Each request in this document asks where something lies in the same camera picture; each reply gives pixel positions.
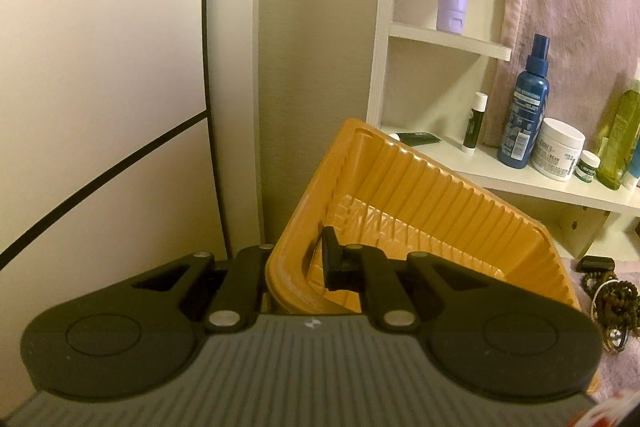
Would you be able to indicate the blue spray bottle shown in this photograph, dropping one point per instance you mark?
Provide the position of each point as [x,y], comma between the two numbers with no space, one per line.
[525,112]

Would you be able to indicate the pink fuzzy blanket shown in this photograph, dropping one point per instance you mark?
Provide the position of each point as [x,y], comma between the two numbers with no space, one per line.
[575,7]

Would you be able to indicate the white shelf unit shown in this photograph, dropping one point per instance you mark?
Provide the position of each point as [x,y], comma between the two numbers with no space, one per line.
[440,37]

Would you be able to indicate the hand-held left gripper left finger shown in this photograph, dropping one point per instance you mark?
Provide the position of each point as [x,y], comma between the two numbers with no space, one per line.
[246,277]

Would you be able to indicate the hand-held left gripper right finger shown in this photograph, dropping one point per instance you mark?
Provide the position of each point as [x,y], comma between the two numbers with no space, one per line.
[331,257]

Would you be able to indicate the small green jar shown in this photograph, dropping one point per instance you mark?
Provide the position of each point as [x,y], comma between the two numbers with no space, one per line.
[586,167]

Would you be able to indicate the green oil spray bottle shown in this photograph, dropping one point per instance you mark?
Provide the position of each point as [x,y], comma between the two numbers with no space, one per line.
[619,137]

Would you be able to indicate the white and green lip balm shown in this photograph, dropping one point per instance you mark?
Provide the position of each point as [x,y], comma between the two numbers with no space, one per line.
[471,123]

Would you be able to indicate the white cream jar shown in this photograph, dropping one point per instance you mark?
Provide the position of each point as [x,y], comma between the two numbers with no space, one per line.
[556,149]

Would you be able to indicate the dark green sachet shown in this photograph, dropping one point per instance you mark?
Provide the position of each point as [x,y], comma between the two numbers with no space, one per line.
[417,137]

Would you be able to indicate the small black box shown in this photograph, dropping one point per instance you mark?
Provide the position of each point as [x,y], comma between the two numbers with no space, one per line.
[595,264]

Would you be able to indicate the orange ribbed plastic tray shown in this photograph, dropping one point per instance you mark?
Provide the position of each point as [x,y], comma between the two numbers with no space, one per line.
[440,227]

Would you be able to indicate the pink mat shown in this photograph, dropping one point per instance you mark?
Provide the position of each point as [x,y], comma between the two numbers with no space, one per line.
[617,377]

